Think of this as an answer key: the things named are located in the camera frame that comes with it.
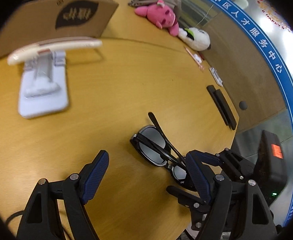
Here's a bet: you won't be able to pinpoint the white phone stand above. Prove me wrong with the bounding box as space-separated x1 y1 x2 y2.
18 50 69 119

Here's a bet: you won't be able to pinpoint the pink white pen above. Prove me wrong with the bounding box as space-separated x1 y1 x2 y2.
184 47 205 72

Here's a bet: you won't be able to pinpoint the cream phone case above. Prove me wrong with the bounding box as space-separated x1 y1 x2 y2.
7 36 103 66

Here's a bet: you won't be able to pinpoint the small white packet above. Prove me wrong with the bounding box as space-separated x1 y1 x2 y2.
209 67 223 87

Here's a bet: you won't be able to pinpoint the black sunglasses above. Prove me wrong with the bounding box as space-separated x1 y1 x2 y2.
130 112 195 191

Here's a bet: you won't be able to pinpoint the grey printed cloth bag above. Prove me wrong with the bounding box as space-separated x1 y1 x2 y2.
128 0 182 18

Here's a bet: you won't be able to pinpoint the black flat bar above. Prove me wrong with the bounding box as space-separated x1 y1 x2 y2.
207 85 237 131

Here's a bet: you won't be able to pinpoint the cardboard box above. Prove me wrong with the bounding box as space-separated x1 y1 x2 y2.
0 0 118 58

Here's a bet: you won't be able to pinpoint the white panda plush toy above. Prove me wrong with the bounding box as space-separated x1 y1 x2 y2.
178 27 211 51

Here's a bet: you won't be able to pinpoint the pink plush toy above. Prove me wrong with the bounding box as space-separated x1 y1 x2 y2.
134 0 179 36

